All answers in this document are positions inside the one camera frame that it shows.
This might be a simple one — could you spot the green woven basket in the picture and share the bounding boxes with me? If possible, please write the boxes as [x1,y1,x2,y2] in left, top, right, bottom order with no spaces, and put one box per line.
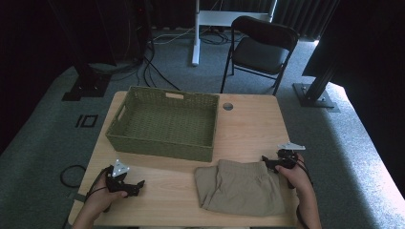
[105,85,221,163]

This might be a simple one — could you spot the grey floor tape piece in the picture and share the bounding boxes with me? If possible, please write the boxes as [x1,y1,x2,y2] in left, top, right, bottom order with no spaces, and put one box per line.
[66,190,88,203]

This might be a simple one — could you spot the black right gripper strap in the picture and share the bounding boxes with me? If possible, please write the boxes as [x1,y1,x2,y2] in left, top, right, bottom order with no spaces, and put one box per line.
[296,157,315,189]

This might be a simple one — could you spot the black metal stand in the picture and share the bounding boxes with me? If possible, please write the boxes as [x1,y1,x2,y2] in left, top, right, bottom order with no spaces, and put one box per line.
[292,60,341,113]
[47,0,113,102]

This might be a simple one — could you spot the black left gripper strap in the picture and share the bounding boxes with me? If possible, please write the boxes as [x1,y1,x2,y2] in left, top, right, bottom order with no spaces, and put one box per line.
[86,167,111,199]

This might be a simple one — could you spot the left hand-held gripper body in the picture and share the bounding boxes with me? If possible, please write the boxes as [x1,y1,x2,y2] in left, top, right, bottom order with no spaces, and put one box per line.
[105,158,131,196]

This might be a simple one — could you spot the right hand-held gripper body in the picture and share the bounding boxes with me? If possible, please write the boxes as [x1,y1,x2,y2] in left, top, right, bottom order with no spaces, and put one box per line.
[276,141,306,168]

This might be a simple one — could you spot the person's right hand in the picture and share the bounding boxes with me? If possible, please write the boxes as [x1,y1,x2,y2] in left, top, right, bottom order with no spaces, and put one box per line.
[275,155,314,204]

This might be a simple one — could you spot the black floor cables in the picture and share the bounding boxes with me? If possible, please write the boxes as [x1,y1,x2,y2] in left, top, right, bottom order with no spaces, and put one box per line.
[135,44,182,92]

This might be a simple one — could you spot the beige pants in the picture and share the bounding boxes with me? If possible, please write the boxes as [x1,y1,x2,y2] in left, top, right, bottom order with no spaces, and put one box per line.
[194,158,288,219]

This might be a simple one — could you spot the person's left hand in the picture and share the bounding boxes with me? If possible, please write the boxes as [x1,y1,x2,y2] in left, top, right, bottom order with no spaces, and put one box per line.
[85,173,128,220]

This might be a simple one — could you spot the dark pleated curtain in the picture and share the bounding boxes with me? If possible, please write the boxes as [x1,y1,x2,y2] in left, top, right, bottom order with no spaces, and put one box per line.
[273,0,340,40]

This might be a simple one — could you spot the black folding chair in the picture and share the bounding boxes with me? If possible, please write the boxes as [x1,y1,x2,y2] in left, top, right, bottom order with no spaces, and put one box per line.
[220,15,301,96]

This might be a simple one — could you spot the black gripper strap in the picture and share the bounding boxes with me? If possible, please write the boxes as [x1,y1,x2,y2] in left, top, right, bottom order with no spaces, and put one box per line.
[86,167,111,199]
[296,157,315,189]

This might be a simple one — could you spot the white metal desk frame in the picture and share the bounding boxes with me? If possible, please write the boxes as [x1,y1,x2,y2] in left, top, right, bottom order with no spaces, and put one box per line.
[191,0,278,67]

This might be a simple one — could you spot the black cable loop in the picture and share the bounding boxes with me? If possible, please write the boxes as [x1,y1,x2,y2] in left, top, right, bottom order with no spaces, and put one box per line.
[59,164,87,189]

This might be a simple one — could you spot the white floor cable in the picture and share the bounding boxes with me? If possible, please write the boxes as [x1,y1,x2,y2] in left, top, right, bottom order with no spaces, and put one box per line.
[152,26,196,46]

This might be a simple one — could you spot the black floor tape marks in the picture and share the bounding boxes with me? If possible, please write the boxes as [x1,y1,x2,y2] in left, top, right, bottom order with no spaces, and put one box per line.
[75,114,99,129]

